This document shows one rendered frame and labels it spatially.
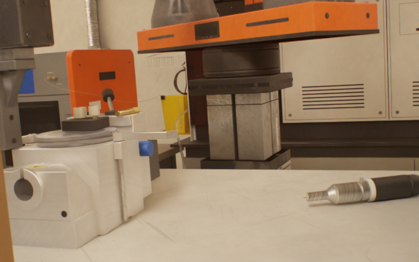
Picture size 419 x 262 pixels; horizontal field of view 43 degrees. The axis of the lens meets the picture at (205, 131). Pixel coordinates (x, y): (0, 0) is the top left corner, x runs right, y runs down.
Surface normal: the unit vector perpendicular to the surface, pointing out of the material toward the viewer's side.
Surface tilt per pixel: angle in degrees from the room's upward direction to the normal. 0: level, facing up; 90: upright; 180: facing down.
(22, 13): 90
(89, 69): 90
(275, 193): 0
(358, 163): 90
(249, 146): 90
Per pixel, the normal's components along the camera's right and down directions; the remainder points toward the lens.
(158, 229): -0.07, -0.99
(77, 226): 0.95, -0.02
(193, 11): 0.27, -0.20
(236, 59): -0.19, 0.14
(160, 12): -0.67, -0.17
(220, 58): -0.60, 0.14
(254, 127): -0.40, 0.14
